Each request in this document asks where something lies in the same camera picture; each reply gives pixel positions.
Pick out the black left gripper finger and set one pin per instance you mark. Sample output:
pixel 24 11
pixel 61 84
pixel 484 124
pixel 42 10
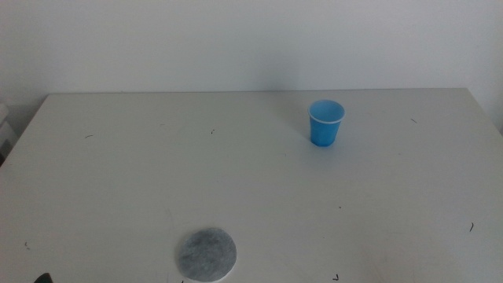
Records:
pixel 43 278

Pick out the blue plastic cup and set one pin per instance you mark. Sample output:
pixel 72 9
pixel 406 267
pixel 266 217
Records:
pixel 324 129

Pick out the round grey cup mat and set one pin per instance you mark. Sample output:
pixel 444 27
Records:
pixel 206 255

